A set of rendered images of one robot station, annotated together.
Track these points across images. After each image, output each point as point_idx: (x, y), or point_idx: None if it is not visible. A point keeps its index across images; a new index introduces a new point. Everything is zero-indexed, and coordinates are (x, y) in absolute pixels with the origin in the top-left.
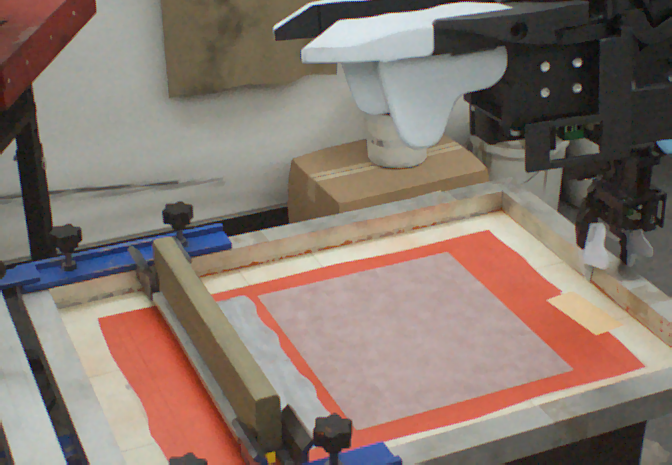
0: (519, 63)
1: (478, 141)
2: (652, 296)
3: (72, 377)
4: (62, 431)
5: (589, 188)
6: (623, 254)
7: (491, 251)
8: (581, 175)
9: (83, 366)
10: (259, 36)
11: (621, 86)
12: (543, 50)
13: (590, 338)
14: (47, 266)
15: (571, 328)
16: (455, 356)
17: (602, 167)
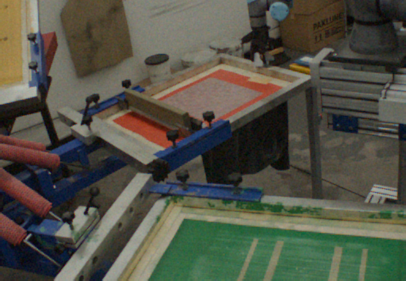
0: None
1: (186, 68)
2: (277, 69)
3: (116, 132)
4: (77, 198)
5: (251, 42)
6: (265, 62)
7: (224, 73)
8: (247, 40)
9: None
10: (104, 48)
11: None
12: None
13: (264, 85)
14: (90, 109)
15: (258, 84)
16: (227, 99)
17: (253, 35)
